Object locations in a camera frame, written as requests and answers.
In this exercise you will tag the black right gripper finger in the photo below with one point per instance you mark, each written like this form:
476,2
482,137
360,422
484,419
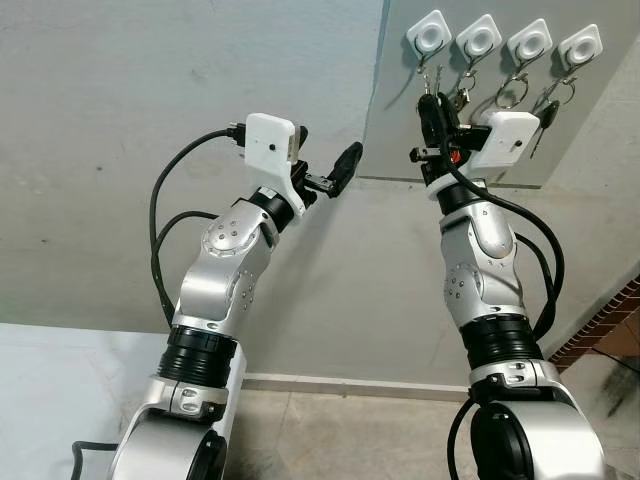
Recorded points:
450,115
430,118

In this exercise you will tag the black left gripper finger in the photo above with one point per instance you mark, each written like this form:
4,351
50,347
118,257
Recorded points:
302,142
346,165

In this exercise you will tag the black headed car key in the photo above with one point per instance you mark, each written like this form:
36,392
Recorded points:
549,113

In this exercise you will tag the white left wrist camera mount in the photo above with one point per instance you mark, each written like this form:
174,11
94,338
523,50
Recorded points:
268,140

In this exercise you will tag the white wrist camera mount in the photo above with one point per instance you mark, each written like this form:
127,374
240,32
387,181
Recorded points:
510,138
268,140

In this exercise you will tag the grey wall board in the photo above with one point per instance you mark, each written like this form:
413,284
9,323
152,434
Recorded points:
395,120

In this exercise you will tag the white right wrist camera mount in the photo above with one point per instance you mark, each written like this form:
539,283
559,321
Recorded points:
510,138

